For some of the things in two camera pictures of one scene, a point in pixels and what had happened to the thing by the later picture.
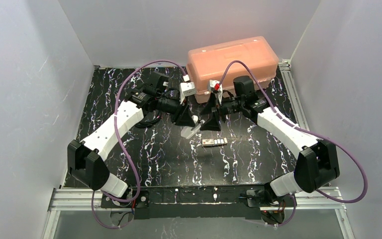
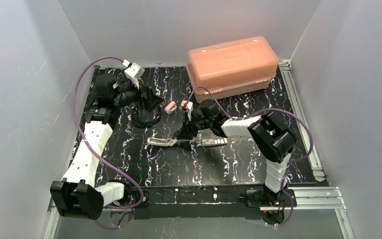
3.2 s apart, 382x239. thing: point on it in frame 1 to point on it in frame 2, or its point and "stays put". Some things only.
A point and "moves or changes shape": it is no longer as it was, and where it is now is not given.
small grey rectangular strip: (214, 142) stays put
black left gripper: (180, 109) to (145, 97)
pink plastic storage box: (206, 65) stays put
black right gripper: (216, 109) to (191, 123)
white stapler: (188, 132) moves or changes shape
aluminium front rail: (78, 199) stays put
